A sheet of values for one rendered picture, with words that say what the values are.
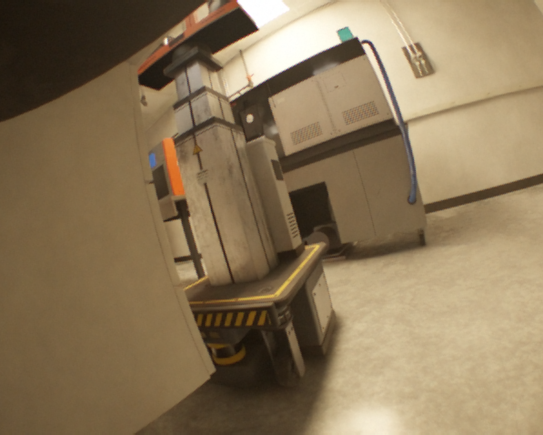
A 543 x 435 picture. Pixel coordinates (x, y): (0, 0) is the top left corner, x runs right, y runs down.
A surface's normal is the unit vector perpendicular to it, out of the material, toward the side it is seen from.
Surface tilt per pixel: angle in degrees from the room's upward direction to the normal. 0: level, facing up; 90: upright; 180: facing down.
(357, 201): 90
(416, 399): 0
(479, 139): 90
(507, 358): 0
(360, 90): 90
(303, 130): 90
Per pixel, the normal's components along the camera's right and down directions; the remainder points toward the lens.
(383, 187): -0.52, 0.17
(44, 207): 0.81, -0.22
